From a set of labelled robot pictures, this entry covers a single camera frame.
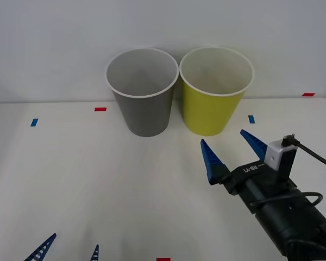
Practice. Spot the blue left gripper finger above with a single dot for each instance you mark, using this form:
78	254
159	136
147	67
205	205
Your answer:
44	247
95	255

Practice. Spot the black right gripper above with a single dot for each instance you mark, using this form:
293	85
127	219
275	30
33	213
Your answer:
250	179

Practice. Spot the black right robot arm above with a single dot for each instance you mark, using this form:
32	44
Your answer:
288	223

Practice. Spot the yellow-green plastic waste bin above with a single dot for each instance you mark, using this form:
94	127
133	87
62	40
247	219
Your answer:
209	111

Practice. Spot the grey plastic waste bin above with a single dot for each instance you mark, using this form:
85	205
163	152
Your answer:
148	114

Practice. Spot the pale grey right wrist camera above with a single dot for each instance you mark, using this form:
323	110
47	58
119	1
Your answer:
277	153

